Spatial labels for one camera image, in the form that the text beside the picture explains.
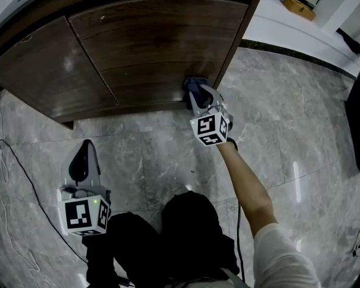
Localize brown cardboard box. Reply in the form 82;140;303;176
282;0;317;22

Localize person's white shirt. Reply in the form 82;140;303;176
220;222;322;288

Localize black power cable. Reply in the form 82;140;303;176
0;139;89;265

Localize person's right forearm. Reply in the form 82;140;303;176
217;141;278;240

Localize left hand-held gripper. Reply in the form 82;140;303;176
57;139;112;238

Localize person's black-sleeved left forearm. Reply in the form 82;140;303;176
82;234;116;288

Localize brown wooden cabinet door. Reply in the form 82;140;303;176
0;15;119;121
68;0;250;107

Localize person's black trousers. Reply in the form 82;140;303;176
107;190;241;288

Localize blue wiping cloth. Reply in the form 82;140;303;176
181;76;214;109

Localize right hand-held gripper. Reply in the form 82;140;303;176
187;85;235;148

